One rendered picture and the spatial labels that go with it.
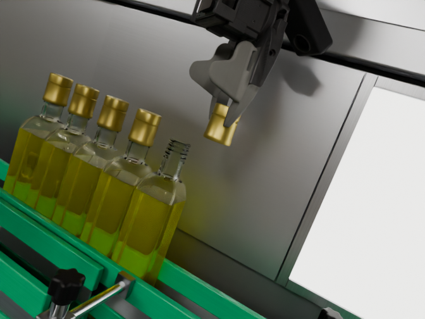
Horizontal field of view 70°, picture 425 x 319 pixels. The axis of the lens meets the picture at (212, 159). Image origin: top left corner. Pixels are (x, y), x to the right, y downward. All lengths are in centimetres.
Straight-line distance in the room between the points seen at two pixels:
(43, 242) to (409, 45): 56
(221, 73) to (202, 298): 30
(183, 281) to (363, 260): 26
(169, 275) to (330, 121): 33
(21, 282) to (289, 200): 36
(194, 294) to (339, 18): 45
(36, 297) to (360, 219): 41
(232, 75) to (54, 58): 54
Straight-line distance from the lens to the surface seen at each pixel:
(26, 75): 86
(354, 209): 49
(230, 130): 36
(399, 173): 49
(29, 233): 50
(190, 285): 47
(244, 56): 35
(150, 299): 41
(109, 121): 45
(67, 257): 45
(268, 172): 49
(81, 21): 77
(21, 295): 40
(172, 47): 58
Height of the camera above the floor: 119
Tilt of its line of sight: 8 degrees down
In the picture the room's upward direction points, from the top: 21 degrees clockwise
